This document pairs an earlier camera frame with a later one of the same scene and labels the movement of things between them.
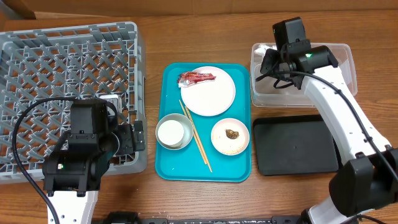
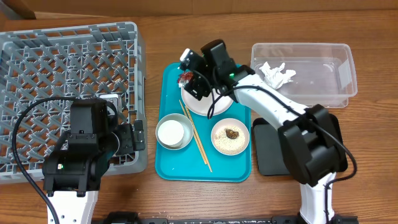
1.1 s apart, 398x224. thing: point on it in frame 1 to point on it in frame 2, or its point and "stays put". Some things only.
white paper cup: [171, 132] stays put
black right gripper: [267, 62] to [199, 86]
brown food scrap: [231, 134] stays put
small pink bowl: [229, 136] stays put
